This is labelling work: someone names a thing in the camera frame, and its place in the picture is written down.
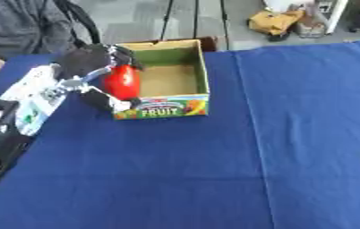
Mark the person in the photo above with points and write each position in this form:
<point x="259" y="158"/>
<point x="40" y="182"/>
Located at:
<point x="18" y="28"/>

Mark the black tripod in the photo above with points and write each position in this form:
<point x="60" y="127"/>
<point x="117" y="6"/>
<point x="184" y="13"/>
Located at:
<point x="194" y="21"/>

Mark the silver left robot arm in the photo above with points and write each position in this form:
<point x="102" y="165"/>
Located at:
<point x="16" y="113"/>

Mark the red toy fruit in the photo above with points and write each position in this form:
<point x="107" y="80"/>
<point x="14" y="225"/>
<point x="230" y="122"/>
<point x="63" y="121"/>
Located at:
<point x="121" y="82"/>

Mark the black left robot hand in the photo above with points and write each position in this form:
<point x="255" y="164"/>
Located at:
<point x="84" y="61"/>

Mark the cardboard box with green inside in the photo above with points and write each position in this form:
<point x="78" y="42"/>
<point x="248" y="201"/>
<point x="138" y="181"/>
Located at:
<point x="170" y="80"/>

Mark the tan bag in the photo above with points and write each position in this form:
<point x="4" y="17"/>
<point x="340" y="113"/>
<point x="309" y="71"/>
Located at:
<point x="274" y="22"/>

